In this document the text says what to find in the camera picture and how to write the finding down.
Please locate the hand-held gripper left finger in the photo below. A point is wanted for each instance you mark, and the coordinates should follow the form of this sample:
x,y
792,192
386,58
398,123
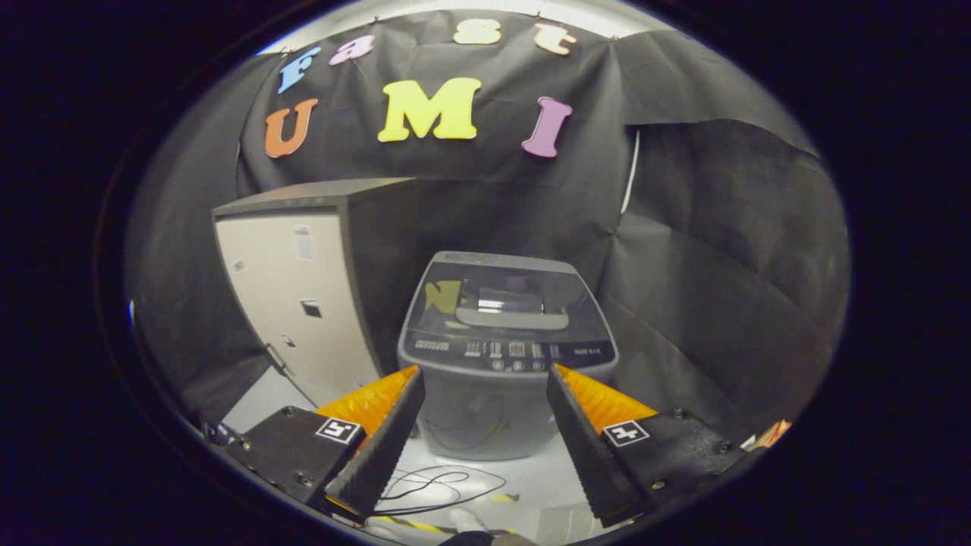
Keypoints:
x,y
383,447

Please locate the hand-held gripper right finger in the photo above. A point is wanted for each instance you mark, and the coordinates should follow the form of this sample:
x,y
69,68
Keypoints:
x,y
588,447

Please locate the grey washing machine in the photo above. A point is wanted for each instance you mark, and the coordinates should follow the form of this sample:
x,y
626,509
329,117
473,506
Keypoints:
x,y
485,409

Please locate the dark washing machine lid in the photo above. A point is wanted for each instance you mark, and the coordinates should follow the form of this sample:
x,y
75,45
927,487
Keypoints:
x,y
501,303

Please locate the beige cabinet with dark sides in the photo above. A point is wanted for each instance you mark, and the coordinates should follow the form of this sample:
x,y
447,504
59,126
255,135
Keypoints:
x,y
296,303

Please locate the orange crumpled cloth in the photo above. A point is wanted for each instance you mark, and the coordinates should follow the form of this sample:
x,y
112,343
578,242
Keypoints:
x,y
772,434

